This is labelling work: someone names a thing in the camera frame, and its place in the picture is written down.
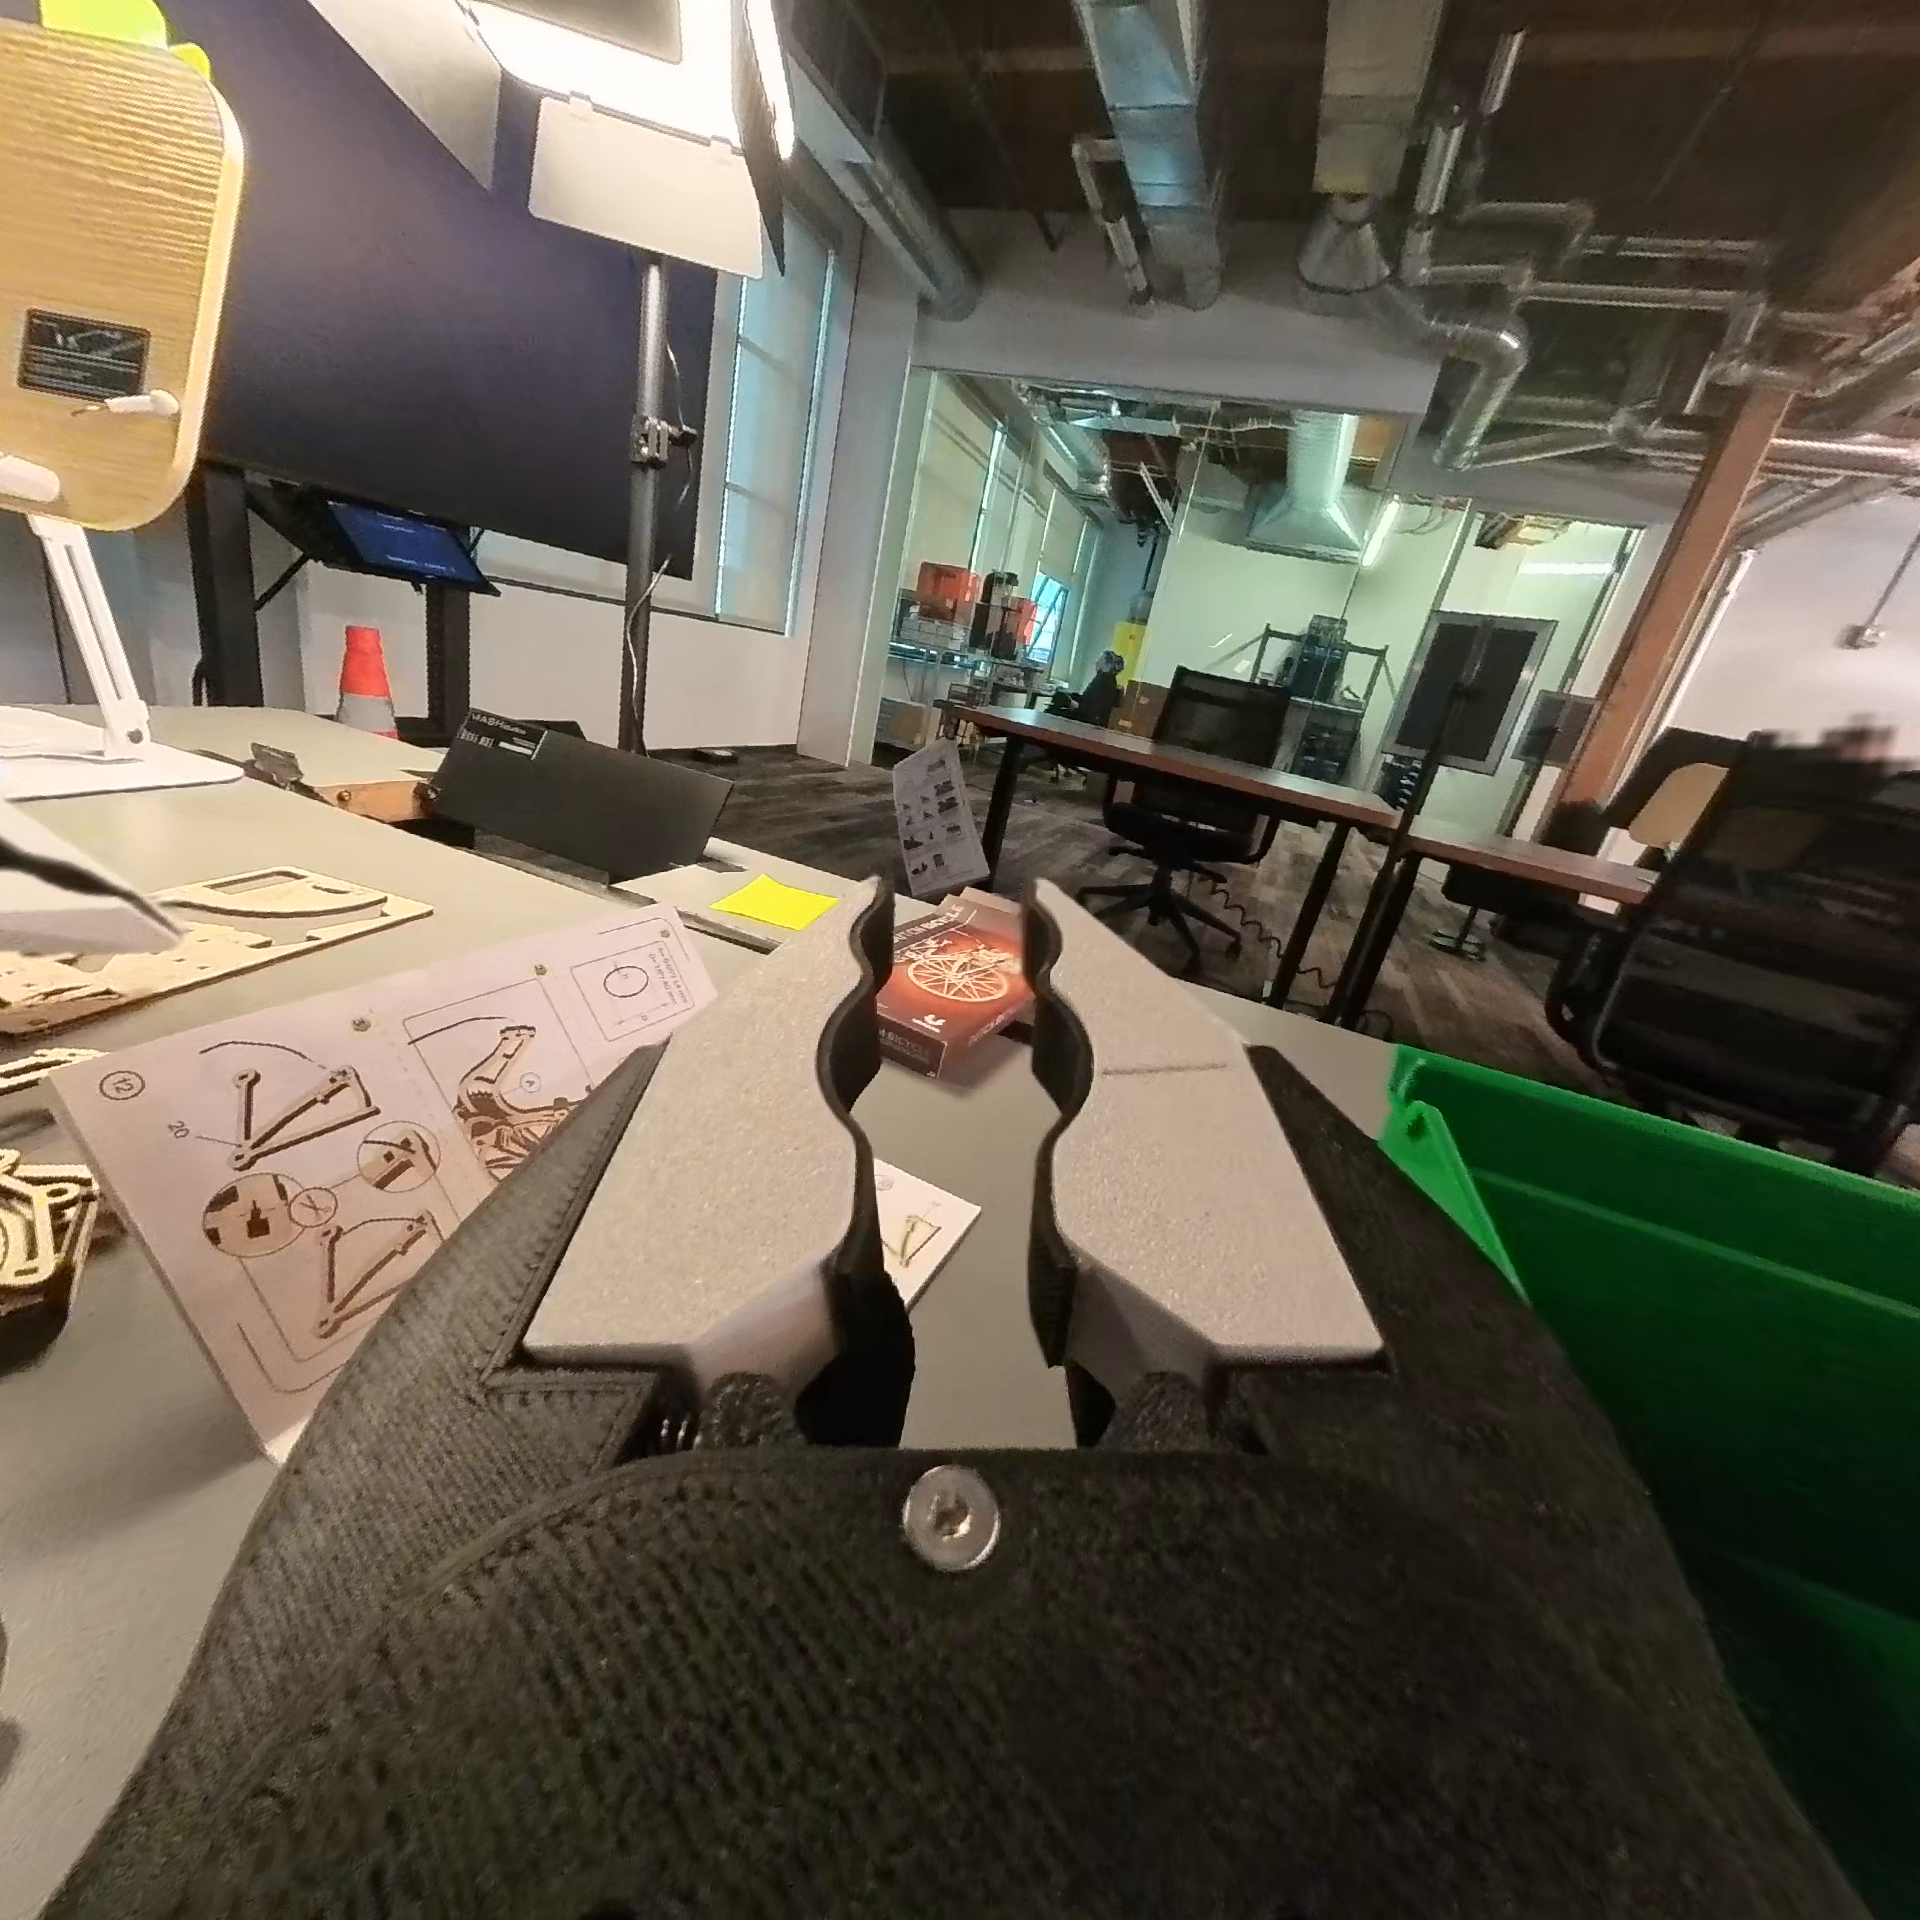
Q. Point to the assembly instruction booklet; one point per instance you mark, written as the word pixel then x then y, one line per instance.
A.
pixel 301 1199

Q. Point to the brown clipboard with clip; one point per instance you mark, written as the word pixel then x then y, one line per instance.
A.
pixel 360 796

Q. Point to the small tablet on black stand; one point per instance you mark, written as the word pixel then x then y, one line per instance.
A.
pixel 396 542

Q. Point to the orange traffic cone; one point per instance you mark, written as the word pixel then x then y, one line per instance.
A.
pixel 367 690

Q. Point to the large dark blue screen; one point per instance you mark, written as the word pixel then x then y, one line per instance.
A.
pixel 421 302

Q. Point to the pale wooden chair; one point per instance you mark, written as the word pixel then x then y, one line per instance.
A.
pixel 1665 811

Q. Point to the wooden book stand white base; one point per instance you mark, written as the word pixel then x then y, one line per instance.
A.
pixel 103 225

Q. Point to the shelf with orange machines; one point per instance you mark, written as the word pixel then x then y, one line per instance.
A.
pixel 944 584

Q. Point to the metal light stand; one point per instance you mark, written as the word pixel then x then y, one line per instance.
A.
pixel 646 450

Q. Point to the printed leaflet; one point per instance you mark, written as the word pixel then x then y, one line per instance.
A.
pixel 937 811

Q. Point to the green storage bin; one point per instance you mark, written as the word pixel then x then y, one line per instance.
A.
pixel 1726 1351

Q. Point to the wooden parts sheet curved cutout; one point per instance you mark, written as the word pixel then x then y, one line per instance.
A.
pixel 343 907

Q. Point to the black mesh office chair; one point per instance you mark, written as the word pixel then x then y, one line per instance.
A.
pixel 1768 932

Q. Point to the yellow sticky note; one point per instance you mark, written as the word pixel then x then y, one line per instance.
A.
pixel 772 899

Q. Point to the neon yellow object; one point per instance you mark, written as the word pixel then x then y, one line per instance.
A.
pixel 120 17

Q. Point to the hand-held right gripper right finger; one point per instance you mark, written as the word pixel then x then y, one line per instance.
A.
pixel 1200 1199

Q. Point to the studio light panel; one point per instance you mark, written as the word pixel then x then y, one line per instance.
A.
pixel 644 182

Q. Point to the dark red product box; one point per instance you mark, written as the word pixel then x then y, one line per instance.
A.
pixel 960 977

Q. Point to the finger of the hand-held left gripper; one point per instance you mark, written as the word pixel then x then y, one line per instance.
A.
pixel 28 822
pixel 75 920

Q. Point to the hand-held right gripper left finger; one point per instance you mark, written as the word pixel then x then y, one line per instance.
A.
pixel 705 1186

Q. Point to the wooden bicycle model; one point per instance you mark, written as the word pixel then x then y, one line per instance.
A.
pixel 28 1231

